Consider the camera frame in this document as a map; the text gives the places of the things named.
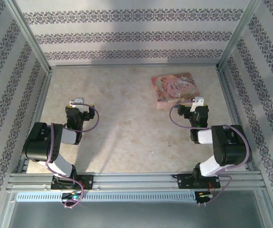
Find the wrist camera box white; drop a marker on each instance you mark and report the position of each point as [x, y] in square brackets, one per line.
[197, 102]
[77, 102]

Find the aluminium frame post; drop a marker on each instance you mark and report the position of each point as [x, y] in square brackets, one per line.
[27, 35]
[239, 35]

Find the long aluminium mounting rail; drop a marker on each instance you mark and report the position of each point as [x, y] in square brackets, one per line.
[136, 181]

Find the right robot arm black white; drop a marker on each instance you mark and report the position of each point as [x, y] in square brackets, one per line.
[231, 147]

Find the aluminium side rail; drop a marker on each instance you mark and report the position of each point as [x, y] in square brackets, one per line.
[236, 107]
[37, 111]

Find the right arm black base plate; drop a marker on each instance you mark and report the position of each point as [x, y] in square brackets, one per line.
[186, 181]

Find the short aluminium table edge rail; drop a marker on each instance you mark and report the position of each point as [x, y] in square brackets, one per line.
[131, 66]

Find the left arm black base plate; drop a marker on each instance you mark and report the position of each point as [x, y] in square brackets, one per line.
[88, 182]

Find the pink illustrated diary box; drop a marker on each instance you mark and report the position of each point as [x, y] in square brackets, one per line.
[174, 86]

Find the grey metal sheet panel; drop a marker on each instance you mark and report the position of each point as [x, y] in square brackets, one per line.
[136, 215]

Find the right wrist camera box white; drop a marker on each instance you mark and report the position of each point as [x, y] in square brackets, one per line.
[197, 102]

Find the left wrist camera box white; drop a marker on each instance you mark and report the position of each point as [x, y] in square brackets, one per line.
[77, 102]

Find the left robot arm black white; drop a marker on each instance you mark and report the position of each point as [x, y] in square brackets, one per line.
[41, 142]

